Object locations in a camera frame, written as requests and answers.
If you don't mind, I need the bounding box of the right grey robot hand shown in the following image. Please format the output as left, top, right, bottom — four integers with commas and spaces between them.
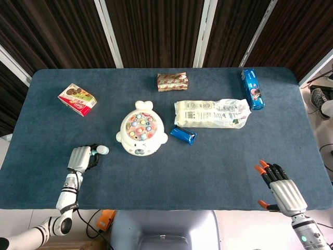
254, 159, 309, 217

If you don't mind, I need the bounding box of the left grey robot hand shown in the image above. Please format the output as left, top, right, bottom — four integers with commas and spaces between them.
67, 144, 100, 174

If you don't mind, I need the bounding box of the mint green toy hammer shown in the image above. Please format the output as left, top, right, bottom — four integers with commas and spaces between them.
89, 145, 110, 156

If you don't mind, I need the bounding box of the white seal whack-a-mole toy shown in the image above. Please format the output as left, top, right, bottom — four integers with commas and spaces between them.
116, 101, 169, 157

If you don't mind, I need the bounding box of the red and green small box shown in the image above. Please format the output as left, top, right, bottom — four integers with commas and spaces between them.
57, 83, 98, 117

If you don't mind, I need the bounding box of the orange device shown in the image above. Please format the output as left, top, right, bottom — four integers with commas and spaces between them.
96, 209, 117, 232

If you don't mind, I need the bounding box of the blue table cloth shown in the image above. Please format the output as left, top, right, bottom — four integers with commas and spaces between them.
0, 67, 333, 211

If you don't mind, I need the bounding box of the grey sneaker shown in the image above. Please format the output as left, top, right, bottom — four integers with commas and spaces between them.
310, 87, 331, 121

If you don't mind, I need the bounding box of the small blue snack packet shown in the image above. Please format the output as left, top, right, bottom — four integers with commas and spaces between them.
170, 125, 198, 146

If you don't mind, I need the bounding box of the blue cookie box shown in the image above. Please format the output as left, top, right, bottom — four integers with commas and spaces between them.
240, 68, 266, 111

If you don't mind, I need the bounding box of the white plastic food bag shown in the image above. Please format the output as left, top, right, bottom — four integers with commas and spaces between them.
173, 98, 252, 130

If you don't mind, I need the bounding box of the grey robot torso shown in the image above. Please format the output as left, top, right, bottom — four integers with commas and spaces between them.
109, 209, 222, 250

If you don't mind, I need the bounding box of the gold foil snack package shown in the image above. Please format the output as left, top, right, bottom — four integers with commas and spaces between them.
157, 72, 189, 93

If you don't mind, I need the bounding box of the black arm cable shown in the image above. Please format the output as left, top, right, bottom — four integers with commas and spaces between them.
74, 170, 115, 250

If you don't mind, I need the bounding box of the white partition post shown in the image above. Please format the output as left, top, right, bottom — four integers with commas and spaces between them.
0, 43, 32, 88
238, 0, 278, 68
93, 0, 124, 69
192, 0, 219, 68
298, 48, 333, 89

